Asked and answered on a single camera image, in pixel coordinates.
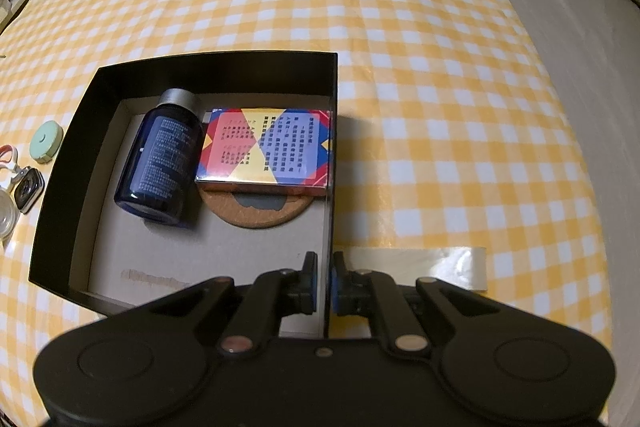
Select small white plastic piece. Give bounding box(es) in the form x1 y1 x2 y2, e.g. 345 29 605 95
342 246 488 293

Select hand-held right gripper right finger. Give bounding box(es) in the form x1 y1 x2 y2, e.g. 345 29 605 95
332 251 507 354

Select white plastic funnel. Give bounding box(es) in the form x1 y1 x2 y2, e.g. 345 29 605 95
0 191 24 249

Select yellow checked mat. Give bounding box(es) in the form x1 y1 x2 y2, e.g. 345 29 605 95
0 0 610 427

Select red blue card box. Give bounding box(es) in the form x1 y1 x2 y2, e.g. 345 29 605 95
194 107 335 196

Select pink white scissors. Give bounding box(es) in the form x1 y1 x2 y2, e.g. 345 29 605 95
0 144 24 188

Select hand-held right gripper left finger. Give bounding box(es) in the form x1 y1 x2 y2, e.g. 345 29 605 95
135 251 321 356

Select round panda coaster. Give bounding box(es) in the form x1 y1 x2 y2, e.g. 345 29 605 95
200 186 315 231

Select black cardboard box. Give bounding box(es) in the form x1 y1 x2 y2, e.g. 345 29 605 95
27 51 340 341

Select black smartwatch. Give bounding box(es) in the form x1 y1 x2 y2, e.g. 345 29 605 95
12 167 46 214

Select dark blue bottle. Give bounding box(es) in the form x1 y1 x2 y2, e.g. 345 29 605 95
114 88 203 224

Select mint green tape measure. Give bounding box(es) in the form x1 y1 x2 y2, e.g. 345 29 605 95
28 121 63 164

